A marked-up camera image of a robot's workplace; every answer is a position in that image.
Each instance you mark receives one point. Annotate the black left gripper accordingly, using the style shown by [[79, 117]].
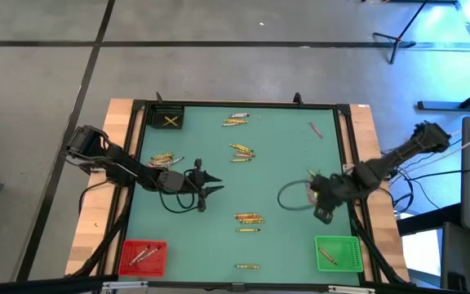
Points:
[[196, 181]]

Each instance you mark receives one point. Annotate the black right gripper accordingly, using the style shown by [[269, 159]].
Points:
[[333, 188]]

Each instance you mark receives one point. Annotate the pink striped crayon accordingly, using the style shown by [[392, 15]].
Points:
[[316, 130]]

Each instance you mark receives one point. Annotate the reddish brown crayon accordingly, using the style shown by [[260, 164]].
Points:
[[327, 256]]

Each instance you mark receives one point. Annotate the pale grey crayon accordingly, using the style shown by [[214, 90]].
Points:
[[240, 115], [148, 254], [139, 255]]

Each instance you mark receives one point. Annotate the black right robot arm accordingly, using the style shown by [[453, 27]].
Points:
[[386, 163]]

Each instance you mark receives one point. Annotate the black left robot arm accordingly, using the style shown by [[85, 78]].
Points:
[[125, 167]]

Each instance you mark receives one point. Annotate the white crayon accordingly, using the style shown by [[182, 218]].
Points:
[[176, 159]]

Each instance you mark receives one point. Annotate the green plastic basket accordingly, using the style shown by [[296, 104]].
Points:
[[351, 253]]

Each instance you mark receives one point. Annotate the green table mat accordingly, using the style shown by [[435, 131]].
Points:
[[202, 253]]

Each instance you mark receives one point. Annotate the black plastic basket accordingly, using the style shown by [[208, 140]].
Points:
[[157, 122]]

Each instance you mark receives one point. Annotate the red plastic basket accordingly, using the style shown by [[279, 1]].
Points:
[[157, 267]]

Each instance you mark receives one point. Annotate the black stand base beam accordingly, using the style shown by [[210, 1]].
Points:
[[443, 106]]

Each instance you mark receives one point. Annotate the grey cabinet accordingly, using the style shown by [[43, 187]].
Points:
[[459, 261]]

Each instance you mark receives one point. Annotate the black tripod stand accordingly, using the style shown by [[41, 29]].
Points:
[[390, 37]]

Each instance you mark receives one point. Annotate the black table frame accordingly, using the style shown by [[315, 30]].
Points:
[[239, 103]]

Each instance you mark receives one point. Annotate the silver metal bracket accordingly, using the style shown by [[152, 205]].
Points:
[[351, 289], [125, 286]]

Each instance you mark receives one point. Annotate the black table-level camera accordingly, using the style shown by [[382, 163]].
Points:
[[238, 287]]

